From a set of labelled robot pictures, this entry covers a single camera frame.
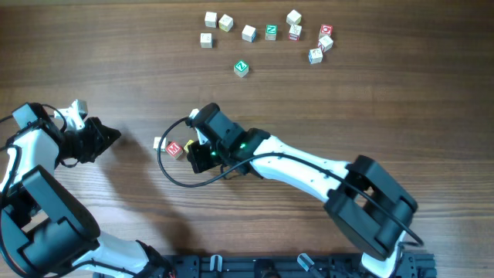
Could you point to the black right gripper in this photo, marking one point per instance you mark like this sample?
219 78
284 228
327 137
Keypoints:
196 157

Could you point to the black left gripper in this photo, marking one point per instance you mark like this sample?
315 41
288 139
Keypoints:
98 134

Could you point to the yellow K wooden block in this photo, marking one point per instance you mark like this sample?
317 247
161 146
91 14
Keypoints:
187 146

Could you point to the red M wooden block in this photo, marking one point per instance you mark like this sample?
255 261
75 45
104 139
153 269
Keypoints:
174 149

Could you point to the teal picture wooden block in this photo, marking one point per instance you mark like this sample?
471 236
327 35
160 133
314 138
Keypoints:
156 144

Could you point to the green Z wooden block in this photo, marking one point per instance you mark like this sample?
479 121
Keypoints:
241 68

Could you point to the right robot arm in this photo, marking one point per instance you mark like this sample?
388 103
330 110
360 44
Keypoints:
368 206

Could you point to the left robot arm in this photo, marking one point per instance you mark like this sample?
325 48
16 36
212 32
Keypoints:
46 231

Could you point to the wooden block left lower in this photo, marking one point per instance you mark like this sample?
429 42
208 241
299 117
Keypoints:
206 40

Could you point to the blue edged wooden block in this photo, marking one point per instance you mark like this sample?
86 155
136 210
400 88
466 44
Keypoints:
249 33

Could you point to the yellow edged wooden block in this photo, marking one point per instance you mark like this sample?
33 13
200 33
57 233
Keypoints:
225 23

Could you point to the green N wooden block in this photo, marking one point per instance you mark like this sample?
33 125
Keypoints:
271 32

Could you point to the plain wooden block far left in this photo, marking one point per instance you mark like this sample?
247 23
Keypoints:
211 19

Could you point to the plain wooden block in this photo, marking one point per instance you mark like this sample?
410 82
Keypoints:
211 19
294 18

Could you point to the blue sided wooden block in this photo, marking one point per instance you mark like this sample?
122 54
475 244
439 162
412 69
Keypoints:
315 56

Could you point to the red edged picture block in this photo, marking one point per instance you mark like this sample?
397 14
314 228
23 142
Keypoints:
295 32

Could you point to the red sided wooden block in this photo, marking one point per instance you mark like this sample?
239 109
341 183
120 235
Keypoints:
325 43

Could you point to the plain wooden block top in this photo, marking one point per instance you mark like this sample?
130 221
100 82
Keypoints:
294 18

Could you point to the red O wooden block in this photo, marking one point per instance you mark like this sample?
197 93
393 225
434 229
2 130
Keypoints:
325 30

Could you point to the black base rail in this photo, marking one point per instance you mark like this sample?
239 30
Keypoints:
344 265

